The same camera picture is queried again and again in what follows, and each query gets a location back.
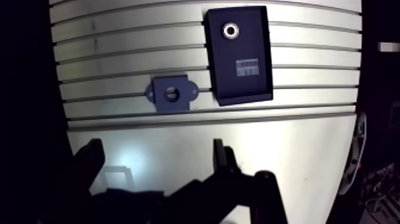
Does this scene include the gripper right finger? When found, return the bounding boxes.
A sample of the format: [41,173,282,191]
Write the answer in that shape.
[168,138,289,224]

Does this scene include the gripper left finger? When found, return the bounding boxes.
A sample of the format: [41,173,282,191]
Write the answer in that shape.
[40,138,170,224]

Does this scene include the steel bearing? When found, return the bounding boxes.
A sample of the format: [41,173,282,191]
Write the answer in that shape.
[222,22,240,40]

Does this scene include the dark blue-grey housing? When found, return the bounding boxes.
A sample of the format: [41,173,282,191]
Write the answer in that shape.
[145,74,200,113]

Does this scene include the dark blue-grey tray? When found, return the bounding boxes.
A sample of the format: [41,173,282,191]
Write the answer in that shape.
[203,5,274,107]

